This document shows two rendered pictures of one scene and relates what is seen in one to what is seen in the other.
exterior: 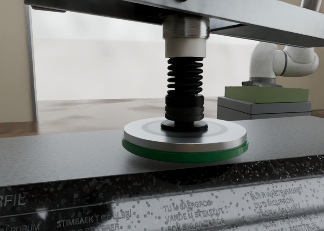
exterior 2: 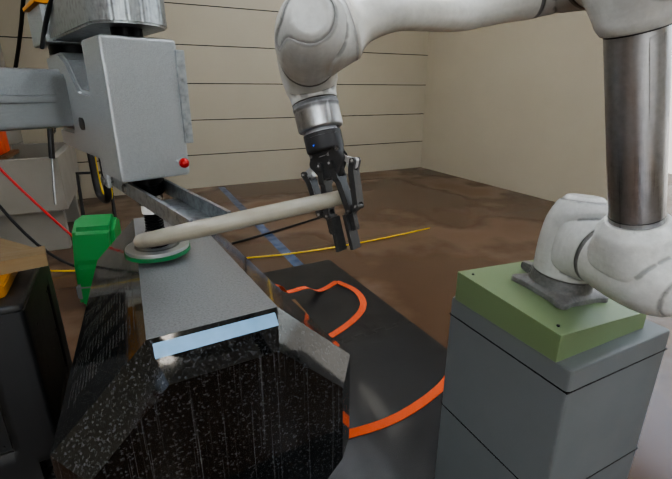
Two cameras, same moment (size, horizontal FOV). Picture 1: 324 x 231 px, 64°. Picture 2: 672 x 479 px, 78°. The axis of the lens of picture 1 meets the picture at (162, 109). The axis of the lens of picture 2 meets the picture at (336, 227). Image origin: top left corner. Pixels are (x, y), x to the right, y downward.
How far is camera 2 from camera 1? 1.78 m
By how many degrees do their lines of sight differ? 77
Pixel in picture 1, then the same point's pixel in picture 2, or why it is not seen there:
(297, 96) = (530, 335)
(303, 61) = (605, 269)
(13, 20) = not seen: hidden behind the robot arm
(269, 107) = (477, 321)
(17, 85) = (602, 154)
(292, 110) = (520, 357)
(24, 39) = not seen: hidden behind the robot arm
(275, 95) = (486, 306)
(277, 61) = (560, 246)
